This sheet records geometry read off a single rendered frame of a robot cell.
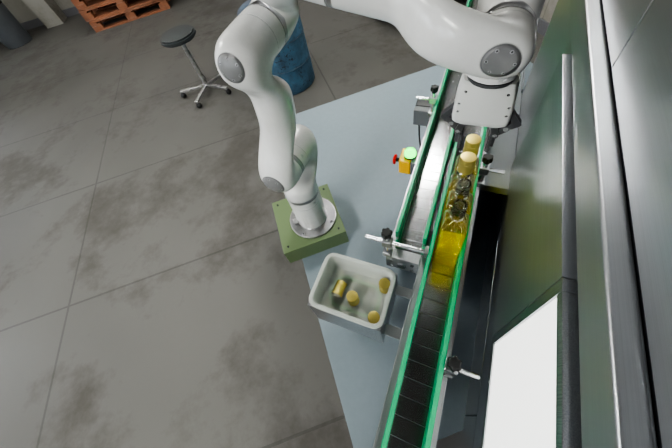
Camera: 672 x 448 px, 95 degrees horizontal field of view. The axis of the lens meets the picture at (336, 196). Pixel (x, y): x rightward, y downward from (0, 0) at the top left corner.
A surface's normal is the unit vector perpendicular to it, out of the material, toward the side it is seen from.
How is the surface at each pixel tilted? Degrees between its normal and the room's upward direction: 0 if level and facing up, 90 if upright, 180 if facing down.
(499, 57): 88
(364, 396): 0
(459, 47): 84
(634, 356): 0
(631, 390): 0
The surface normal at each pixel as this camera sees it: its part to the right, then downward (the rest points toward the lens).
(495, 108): -0.27, 0.82
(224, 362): -0.17, -0.57
